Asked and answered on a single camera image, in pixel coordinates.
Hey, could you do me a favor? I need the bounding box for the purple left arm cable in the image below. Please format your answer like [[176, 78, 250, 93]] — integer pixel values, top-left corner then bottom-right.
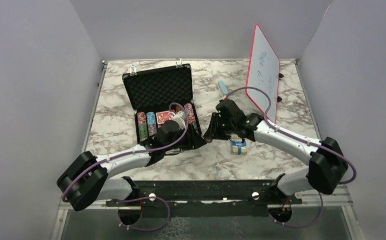
[[61, 102, 190, 232]]

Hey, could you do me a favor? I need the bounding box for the light blue eraser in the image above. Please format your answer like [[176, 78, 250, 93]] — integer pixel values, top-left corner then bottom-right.
[[217, 80, 229, 97]]

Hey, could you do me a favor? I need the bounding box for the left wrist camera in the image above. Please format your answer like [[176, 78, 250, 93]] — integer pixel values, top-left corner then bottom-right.
[[170, 111, 188, 129]]

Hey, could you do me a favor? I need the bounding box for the blue boxed card deck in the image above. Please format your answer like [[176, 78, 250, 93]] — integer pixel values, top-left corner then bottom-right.
[[230, 134, 248, 155]]

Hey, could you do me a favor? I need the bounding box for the green chip row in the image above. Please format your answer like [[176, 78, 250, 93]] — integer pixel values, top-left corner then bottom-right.
[[138, 124, 149, 142]]

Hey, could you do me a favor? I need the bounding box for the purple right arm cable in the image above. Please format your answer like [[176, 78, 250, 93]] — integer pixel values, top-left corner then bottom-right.
[[222, 86, 357, 228]]

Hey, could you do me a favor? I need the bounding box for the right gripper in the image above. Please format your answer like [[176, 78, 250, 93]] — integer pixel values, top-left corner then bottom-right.
[[204, 112, 235, 141]]

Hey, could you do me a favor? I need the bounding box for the aluminium rail frame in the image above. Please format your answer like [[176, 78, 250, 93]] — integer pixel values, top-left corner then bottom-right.
[[52, 180, 361, 240]]

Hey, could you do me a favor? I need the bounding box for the red playing card deck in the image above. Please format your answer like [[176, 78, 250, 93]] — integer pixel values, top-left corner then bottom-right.
[[156, 110, 173, 125]]

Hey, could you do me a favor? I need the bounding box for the purple red chip row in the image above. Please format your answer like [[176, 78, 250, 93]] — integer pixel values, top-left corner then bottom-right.
[[184, 103, 199, 134]]

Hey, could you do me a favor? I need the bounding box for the black poker case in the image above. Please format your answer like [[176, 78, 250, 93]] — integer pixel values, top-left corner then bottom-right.
[[122, 63, 202, 144]]

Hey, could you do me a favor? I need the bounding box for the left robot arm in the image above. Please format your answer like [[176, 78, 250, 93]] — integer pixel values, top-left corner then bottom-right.
[[57, 120, 207, 212]]

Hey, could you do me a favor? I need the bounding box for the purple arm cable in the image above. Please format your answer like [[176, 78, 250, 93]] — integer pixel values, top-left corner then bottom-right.
[[61, 102, 190, 232], [222, 86, 357, 228]]

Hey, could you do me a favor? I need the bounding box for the pink framed whiteboard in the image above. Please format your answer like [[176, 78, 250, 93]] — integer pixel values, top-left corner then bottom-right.
[[245, 24, 280, 123]]

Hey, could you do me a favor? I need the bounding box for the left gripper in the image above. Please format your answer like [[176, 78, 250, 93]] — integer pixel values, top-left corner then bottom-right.
[[164, 123, 207, 152]]

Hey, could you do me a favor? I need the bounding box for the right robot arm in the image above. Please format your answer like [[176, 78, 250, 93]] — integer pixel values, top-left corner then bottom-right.
[[204, 99, 348, 204]]

